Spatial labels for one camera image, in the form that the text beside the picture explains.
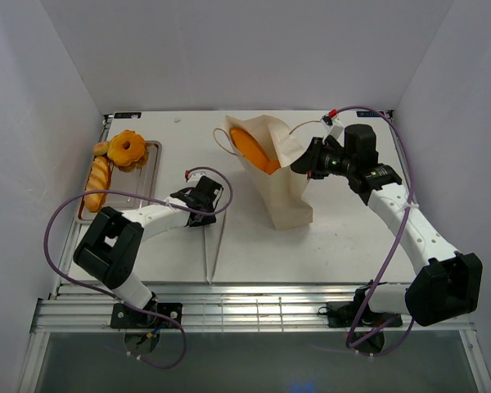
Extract small round bun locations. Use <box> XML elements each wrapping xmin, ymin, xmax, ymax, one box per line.
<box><xmin>92</xmin><ymin>141</ymin><xmax>109</xmax><ymax>156</ymax></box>

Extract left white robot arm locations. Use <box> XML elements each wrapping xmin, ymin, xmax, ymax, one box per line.
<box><xmin>73</xmin><ymin>175</ymin><xmax>223</xmax><ymax>328</ymax></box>

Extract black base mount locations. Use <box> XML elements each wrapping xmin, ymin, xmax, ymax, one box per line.
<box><xmin>110</xmin><ymin>302</ymin><xmax>183</xmax><ymax>330</ymax></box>
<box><xmin>317</xmin><ymin>301</ymin><xmax>403</xmax><ymax>328</ymax></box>

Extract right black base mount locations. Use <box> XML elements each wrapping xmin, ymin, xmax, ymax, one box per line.
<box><xmin>317</xmin><ymin>301</ymin><xmax>403</xmax><ymax>328</ymax></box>

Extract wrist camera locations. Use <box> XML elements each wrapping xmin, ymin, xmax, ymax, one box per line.
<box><xmin>185</xmin><ymin>170</ymin><xmax>205</xmax><ymax>188</ymax></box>
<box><xmin>320</xmin><ymin>109</ymin><xmax>345</xmax><ymax>142</ymax></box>

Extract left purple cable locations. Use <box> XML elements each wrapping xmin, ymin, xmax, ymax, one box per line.
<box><xmin>43</xmin><ymin>165</ymin><xmax>233</xmax><ymax>369</ymax></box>

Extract aluminium frame rail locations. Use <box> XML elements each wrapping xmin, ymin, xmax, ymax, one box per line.
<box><xmin>32</xmin><ymin>282</ymin><xmax>475</xmax><ymax>335</ymax></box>

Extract metal tongs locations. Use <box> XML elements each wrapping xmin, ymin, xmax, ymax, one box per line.
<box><xmin>202</xmin><ymin>213</ymin><xmax>227</xmax><ymax>285</ymax></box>

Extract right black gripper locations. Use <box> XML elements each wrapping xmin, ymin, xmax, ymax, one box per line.
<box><xmin>286</xmin><ymin>138</ymin><xmax>354</xmax><ymax>180</ymax></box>

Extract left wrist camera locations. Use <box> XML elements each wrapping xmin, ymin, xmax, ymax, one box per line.
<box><xmin>185</xmin><ymin>170</ymin><xmax>205</xmax><ymax>188</ymax></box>

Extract purple cable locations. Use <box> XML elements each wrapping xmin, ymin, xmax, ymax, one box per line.
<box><xmin>43</xmin><ymin>165</ymin><xmax>233</xmax><ymax>369</ymax></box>
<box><xmin>337</xmin><ymin>105</ymin><xmax>418</xmax><ymax>348</ymax></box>

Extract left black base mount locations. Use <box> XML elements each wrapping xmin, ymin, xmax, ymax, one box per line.
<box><xmin>110</xmin><ymin>302</ymin><xmax>183</xmax><ymax>330</ymax></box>

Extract orange ring bread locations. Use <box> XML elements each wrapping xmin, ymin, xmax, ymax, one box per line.
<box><xmin>107</xmin><ymin>129</ymin><xmax>146</xmax><ymax>167</ymax></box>

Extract long orange bread loaf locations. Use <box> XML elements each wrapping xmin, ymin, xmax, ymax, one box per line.
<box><xmin>230</xmin><ymin>128</ymin><xmax>281</xmax><ymax>174</ymax></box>

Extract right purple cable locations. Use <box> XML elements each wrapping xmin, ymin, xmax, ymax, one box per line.
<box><xmin>337</xmin><ymin>105</ymin><xmax>418</xmax><ymax>348</ymax></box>

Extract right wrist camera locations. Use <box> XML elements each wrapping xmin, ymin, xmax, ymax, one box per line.
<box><xmin>320</xmin><ymin>109</ymin><xmax>345</xmax><ymax>142</ymax></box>

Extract metal tray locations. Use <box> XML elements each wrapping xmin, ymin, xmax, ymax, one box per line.
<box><xmin>75</xmin><ymin>140</ymin><xmax>164</xmax><ymax>224</ymax></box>

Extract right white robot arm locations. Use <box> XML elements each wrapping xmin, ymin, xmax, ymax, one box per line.
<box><xmin>291</xmin><ymin>124</ymin><xmax>483</xmax><ymax>327</ymax></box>

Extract striped baguette bread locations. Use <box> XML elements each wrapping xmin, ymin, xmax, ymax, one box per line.
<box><xmin>83</xmin><ymin>156</ymin><xmax>111</xmax><ymax>213</ymax></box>

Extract beige paper bag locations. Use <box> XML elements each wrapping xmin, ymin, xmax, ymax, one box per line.
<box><xmin>219</xmin><ymin>115</ymin><xmax>313</xmax><ymax>230</ymax></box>

